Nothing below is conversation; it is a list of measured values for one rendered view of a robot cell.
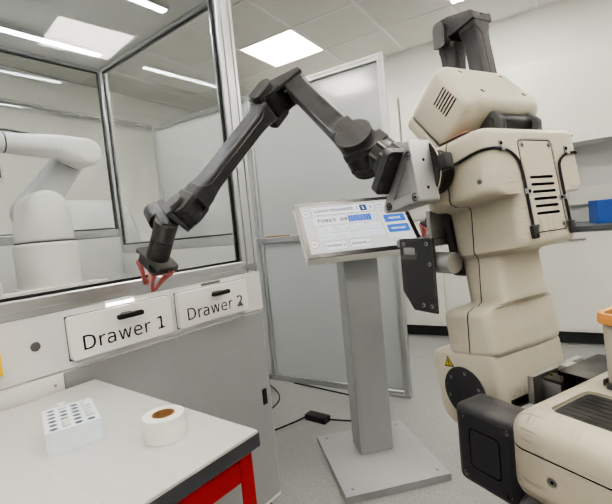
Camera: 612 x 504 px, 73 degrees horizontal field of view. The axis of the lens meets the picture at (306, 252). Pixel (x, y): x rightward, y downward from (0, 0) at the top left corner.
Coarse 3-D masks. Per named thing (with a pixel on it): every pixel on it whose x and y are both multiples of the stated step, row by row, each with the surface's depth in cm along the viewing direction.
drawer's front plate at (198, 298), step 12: (204, 288) 134; (216, 288) 138; (228, 288) 142; (240, 288) 147; (180, 300) 127; (192, 300) 130; (204, 300) 134; (216, 300) 138; (228, 300) 142; (180, 312) 127; (192, 312) 130; (216, 312) 138; (228, 312) 142; (180, 324) 127; (192, 324) 130
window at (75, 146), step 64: (0, 0) 96; (64, 0) 107; (128, 0) 121; (192, 0) 139; (0, 64) 95; (64, 64) 106; (128, 64) 120; (192, 64) 138; (0, 128) 95; (64, 128) 106; (128, 128) 119; (192, 128) 137; (0, 192) 94; (64, 192) 105; (128, 192) 118; (0, 256) 94; (64, 256) 104; (128, 256) 118; (192, 256) 135
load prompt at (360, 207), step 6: (348, 204) 188; (354, 204) 188; (360, 204) 189; (366, 204) 189; (372, 204) 190; (312, 210) 184; (318, 210) 184; (324, 210) 184; (330, 210) 185; (336, 210) 185; (342, 210) 185; (348, 210) 186; (354, 210) 186; (360, 210) 186; (366, 210) 187; (372, 210) 187
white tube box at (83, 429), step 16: (80, 400) 81; (48, 416) 76; (64, 416) 74; (80, 416) 73; (96, 416) 73; (48, 432) 68; (64, 432) 69; (80, 432) 70; (96, 432) 72; (48, 448) 68; (64, 448) 69
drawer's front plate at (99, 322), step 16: (128, 304) 114; (144, 304) 117; (160, 304) 121; (80, 320) 103; (96, 320) 107; (112, 320) 110; (128, 320) 113; (144, 320) 117; (80, 336) 103; (96, 336) 106; (144, 336) 117; (80, 352) 103; (96, 352) 106
